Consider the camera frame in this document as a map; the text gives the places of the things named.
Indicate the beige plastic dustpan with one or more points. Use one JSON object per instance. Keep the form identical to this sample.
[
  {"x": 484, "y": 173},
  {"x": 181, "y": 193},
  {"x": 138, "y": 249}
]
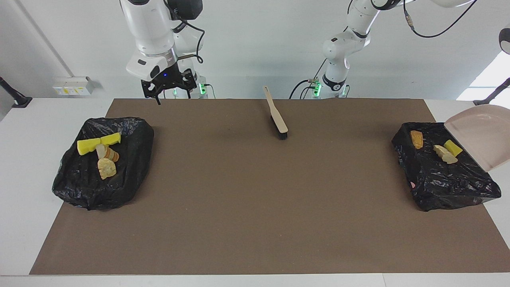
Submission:
[{"x": 484, "y": 135}]

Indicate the notched yellow sponge piece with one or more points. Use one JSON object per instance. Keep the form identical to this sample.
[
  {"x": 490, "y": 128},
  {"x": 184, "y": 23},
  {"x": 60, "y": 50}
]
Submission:
[{"x": 110, "y": 139}]

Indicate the yellow sponge green backing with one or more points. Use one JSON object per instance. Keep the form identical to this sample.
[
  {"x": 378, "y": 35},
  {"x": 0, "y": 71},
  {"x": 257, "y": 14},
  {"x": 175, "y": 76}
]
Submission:
[{"x": 453, "y": 148}]

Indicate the white wall socket box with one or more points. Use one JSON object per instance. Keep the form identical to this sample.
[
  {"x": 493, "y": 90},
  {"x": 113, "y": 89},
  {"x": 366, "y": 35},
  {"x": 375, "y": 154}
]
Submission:
[{"x": 71, "y": 87}]

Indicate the brown bread nugget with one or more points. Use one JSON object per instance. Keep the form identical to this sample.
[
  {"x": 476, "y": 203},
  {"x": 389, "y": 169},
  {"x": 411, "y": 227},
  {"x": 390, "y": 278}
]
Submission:
[{"x": 416, "y": 139}]

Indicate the black bag-lined trash bin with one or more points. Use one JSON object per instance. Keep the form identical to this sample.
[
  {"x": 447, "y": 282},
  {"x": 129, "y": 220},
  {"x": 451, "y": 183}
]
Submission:
[{"x": 131, "y": 175}]

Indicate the yellow sponge wedge piece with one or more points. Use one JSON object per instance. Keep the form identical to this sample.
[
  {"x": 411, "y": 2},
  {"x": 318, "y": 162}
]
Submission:
[{"x": 87, "y": 146}]

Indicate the orange striped bread roll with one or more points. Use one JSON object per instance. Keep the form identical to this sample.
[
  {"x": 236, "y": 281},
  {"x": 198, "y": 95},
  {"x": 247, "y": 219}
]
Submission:
[{"x": 108, "y": 153}]

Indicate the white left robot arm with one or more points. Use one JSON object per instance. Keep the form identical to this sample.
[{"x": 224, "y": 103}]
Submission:
[{"x": 346, "y": 44}]

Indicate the beige brush black bristles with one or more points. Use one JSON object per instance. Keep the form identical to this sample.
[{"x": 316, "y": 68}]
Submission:
[{"x": 278, "y": 117}]

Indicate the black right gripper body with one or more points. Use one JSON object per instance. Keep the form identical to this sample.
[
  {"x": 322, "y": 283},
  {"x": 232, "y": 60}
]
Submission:
[{"x": 170, "y": 77}]

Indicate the brown table mat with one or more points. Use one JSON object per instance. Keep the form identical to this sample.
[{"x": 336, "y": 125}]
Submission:
[{"x": 239, "y": 239}]

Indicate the black stand clamp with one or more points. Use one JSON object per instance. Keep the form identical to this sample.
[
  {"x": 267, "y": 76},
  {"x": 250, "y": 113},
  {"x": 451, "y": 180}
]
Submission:
[
  {"x": 496, "y": 91},
  {"x": 14, "y": 97}
]

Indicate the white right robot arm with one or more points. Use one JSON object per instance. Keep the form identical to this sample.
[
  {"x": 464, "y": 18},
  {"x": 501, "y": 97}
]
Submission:
[{"x": 151, "y": 32}]

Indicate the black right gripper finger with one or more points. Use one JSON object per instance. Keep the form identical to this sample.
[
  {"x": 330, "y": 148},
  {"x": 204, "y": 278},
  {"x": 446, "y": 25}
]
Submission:
[
  {"x": 150, "y": 88},
  {"x": 190, "y": 81}
]

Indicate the black bag-lined bin pink spot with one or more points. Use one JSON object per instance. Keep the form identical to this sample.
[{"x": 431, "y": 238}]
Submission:
[{"x": 442, "y": 183}]

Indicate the pale round bread piece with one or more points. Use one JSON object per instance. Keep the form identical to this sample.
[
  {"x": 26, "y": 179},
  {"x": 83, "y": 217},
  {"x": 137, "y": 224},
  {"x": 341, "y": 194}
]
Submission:
[{"x": 106, "y": 168}]

